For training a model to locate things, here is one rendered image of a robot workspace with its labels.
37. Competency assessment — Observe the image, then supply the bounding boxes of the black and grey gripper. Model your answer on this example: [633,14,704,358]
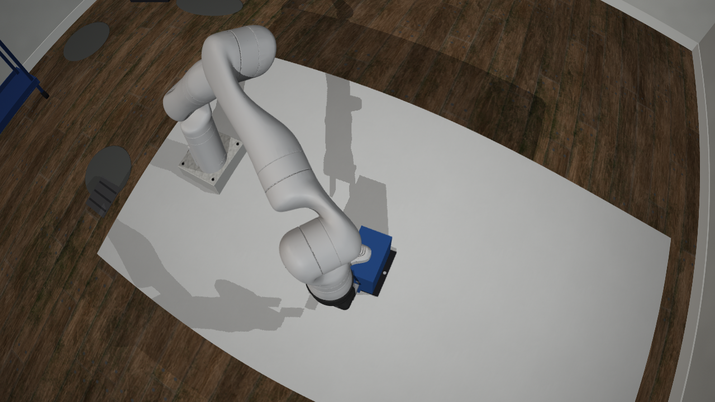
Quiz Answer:
[306,244,371,310]

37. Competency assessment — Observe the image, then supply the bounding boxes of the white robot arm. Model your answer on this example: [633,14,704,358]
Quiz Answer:
[163,25,362,293]

